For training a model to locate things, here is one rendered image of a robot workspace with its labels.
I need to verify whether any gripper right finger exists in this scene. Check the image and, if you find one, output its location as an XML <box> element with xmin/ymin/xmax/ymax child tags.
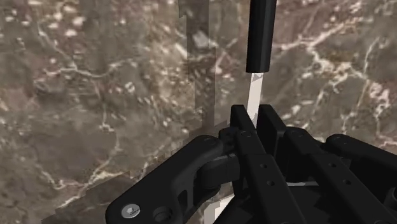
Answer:
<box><xmin>256</xmin><ymin>104</ymin><xmax>397</xmax><ymax>224</ymax></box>

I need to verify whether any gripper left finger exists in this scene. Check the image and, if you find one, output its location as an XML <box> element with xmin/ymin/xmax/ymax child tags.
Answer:
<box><xmin>105</xmin><ymin>104</ymin><xmax>306</xmax><ymax>224</ymax></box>

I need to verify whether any black-handled knife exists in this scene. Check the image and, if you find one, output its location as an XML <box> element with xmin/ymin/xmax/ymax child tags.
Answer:
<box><xmin>203</xmin><ymin>0</ymin><xmax>278</xmax><ymax>224</ymax></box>

